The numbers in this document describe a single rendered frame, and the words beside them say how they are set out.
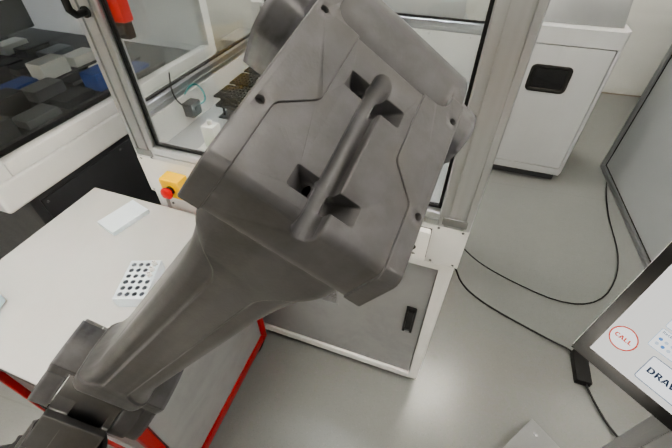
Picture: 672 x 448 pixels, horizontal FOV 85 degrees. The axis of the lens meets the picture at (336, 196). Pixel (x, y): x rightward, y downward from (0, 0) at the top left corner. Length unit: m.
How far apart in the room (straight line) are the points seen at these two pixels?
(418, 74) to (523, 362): 1.84
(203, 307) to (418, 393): 1.61
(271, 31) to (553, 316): 2.06
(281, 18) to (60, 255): 1.26
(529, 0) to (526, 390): 1.55
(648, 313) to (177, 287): 0.77
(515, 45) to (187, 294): 0.66
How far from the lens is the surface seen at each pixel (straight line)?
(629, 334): 0.84
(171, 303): 0.20
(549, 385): 1.96
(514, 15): 0.72
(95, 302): 1.20
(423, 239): 0.99
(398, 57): 0.17
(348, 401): 1.72
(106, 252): 1.31
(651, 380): 0.85
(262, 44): 0.18
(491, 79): 0.76
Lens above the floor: 1.62
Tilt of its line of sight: 41 degrees down
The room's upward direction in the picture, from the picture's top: straight up
